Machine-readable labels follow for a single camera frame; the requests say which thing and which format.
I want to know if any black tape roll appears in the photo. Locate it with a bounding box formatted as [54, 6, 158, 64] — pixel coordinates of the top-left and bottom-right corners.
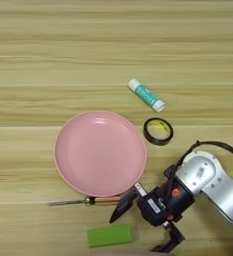
[142, 116, 174, 147]

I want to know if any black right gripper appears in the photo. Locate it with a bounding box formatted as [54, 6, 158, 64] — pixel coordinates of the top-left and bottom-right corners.
[108, 164, 196, 253]

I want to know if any small black white-labelled box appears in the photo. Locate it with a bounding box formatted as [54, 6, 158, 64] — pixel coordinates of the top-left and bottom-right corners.
[136, 195, 172, 228]

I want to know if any wooden-handled screwdriver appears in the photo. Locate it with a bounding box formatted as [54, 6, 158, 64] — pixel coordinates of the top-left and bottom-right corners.
[46, 195, 122, 208]

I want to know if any pink round plate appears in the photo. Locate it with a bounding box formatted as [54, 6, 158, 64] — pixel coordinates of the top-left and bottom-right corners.
[53, 110, 148, 198]

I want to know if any green rectangular block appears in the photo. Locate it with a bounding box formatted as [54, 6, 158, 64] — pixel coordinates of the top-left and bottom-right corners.
[86, 224, 134, 249]

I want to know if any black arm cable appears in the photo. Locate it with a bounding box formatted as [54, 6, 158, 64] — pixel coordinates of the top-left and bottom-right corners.
[164, 140, 233, 201]

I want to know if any teal white glue stick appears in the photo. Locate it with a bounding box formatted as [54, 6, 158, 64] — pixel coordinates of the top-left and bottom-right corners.
[127, 78, 166, 113]

